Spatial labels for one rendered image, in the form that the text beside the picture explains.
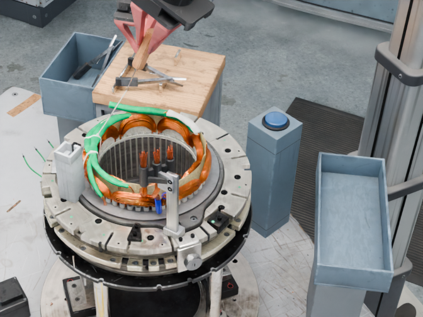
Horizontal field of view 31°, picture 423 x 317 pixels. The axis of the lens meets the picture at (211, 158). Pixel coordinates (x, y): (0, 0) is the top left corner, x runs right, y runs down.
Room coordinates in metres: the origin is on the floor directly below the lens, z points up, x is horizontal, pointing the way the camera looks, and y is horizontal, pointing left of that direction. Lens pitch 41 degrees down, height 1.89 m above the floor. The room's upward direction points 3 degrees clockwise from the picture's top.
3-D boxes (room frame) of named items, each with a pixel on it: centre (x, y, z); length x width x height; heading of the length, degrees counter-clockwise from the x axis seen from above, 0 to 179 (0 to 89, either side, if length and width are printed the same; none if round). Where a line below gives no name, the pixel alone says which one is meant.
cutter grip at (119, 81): (1.12, 0.16, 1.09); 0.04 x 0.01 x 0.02; 92
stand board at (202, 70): (1.18, 0.10, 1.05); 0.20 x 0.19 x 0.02; 77
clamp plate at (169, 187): (0.74, 0.06, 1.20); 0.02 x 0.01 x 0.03; 60
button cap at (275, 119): (1.09, -0.11, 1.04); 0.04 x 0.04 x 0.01
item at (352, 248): (0.85, -0.22, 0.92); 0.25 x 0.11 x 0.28; 175
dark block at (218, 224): (0.78, -0.01, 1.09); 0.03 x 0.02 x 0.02; 145
